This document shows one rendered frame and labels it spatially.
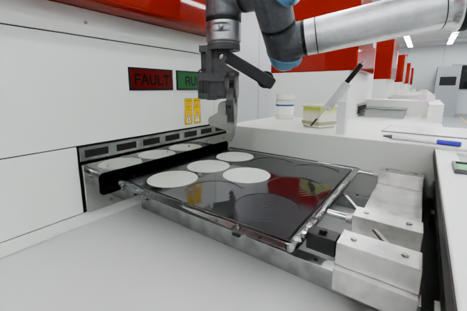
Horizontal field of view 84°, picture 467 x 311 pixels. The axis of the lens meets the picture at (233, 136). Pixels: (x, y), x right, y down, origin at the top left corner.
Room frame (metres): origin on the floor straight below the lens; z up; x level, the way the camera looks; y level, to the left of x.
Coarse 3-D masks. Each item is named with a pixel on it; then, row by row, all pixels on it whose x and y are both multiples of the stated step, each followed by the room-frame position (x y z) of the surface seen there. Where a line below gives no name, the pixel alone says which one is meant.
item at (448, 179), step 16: (448, 160) 0.42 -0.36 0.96; (464, 160) 0.44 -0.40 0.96; (448, 176) 0.34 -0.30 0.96; (464, 176) 0.34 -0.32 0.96; (448, 192) 0.29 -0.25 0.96; (464, 192) 0.29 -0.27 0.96; (448, 208) 0.25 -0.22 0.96; (464, 208) 0.25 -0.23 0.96; (448, 224) 0.21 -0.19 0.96; (464, 224) 0.21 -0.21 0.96; (448, 240) 0.19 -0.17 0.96; (464, 240) 0.19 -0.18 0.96; (464, 256) 0.17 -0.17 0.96; (464, 272) 0.15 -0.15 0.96; (464, 288) 0.14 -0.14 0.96; (464, 304) 0.13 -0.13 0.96
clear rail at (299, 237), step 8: (352, 176) 0.51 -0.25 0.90; (344, 184) 0.46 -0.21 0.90; (336, 192) 0.42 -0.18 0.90; (328, 200) 0.39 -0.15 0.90; (336, 200) 0.41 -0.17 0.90; (320, 208) 0.36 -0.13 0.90; (328, 208) 0.37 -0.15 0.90; (320, 216) 0.35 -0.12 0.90; (304, 224) 0.32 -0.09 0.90; (312, 224) 0.32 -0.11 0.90; (296, 232) 0.30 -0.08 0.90; (304, 232) 0.30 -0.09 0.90; (296, 240) 0.28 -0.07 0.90; (304, 240) 0.29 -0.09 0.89; (288, 248) 0.27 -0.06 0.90; (296, 248) 0.27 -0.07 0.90
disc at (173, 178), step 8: (152, 176) 0.52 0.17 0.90; (160, 176) 0.52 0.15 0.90; (168, 176) 0.52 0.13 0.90; (176, 176) 0.52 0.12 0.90; (184, 176) 0.52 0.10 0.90; (192, 176) 0.52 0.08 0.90; (152, 184) 0.47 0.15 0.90; (160, 184) 0.47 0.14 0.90; (168, 184) 0.47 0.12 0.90; (176, 184) 0.47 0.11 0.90; (184, 184) 0.47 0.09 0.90
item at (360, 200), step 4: (344, 192) 0.55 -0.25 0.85; (348, 192) 0.55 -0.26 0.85; (352, 192) 0.55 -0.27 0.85; (340, 196) 0.55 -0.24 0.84; (352, 196) 0.53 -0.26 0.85; (356, 196) 0.53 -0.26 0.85; (360, 196) 0.53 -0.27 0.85; (364, 196) 0.53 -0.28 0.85; (368, 196) 0.53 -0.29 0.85; (340, 200) 0.55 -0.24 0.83; (344, 200) 0.54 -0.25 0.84; (352, 200) 0.53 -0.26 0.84; (356, 200) 0.53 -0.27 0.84; (360, 200) 0.52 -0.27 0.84; (364, 200) 0.52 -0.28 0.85; (336, 204) 0.55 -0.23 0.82; (340, 204) 0.55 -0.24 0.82; (344, 204) 0.54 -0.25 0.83; (348, 204) 0.54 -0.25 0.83; (356, 204) 0.53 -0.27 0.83; (360, 204) 0.52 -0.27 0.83; (364, 204) 0.52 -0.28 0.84; (352, 208) 0.53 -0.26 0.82
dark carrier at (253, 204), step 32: (192, 160) 0.64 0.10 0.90; (224, 160) 0.64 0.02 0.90; (256, 160) 0.64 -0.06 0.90; (288, 160) 0.64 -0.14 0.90; (160, 192) 0.43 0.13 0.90; (192, 192) 0.43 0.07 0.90; (224, 192) 0.43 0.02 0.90; (256, 192) 0.43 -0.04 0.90; (288, 192) 0.43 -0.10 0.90; (320, 192) 0.43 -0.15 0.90; (256, 224) 0.32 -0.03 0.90; (288, 224) 0.32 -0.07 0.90
